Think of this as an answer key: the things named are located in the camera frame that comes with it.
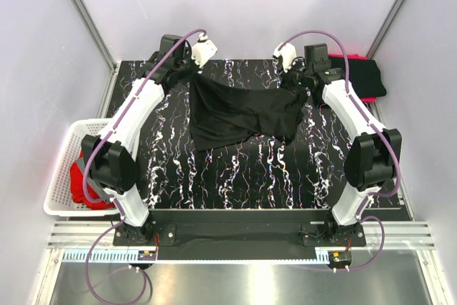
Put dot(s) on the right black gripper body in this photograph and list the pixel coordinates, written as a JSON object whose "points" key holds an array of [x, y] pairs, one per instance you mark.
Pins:
{"points": [[295, 79]]}

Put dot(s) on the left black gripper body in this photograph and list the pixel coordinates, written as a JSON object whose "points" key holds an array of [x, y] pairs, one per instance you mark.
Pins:
{"points": [[186, 67]]}

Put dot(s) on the black t-shirt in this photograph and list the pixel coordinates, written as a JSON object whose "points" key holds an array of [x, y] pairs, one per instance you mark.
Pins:
{"points": [[376, 81], [221, 115]]}

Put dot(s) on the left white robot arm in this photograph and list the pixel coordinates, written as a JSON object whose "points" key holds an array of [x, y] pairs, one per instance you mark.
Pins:
{"points": [[110, 170]]}

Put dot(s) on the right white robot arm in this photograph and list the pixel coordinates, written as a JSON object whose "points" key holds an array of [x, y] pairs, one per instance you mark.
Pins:
{"points": [[373, 158]]}

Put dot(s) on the folded black t-shirt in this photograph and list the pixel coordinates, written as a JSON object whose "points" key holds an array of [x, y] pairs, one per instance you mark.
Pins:
{"points": [[376, 81]]}

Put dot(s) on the grey t-shirt in basket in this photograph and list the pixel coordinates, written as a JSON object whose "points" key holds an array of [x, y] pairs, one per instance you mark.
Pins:
{"points": [[94, 190]]}

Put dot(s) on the red t-shirt in basket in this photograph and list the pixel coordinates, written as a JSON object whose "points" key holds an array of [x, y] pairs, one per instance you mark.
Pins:
{"points": [[77, 191]]}

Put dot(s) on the white plastic basket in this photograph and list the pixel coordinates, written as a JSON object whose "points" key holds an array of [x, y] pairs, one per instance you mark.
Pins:
{"points": [[58, 200]]}

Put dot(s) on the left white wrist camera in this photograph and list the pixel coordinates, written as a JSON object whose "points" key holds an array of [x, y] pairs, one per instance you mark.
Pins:
{"points": [[203, 50]]}

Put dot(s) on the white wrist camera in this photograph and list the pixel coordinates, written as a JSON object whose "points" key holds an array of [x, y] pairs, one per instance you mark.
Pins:
{"points": [[285, 53], [203, 50]]}

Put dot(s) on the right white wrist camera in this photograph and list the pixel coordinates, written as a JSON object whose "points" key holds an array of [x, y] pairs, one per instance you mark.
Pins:
{"points": [[285, 53]]}

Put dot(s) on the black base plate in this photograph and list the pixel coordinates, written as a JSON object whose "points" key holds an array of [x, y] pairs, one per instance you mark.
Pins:
{"points": [[246, 235]]}

